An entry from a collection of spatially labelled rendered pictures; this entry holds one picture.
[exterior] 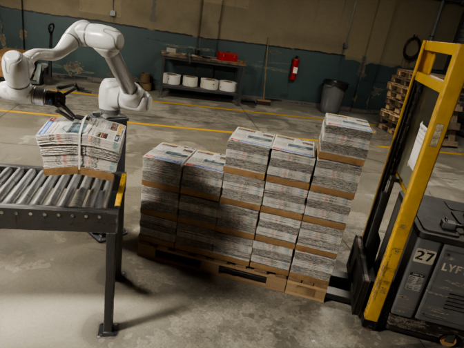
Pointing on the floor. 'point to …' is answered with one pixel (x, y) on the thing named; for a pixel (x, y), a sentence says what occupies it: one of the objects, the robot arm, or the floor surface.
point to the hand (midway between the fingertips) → (88, 104)
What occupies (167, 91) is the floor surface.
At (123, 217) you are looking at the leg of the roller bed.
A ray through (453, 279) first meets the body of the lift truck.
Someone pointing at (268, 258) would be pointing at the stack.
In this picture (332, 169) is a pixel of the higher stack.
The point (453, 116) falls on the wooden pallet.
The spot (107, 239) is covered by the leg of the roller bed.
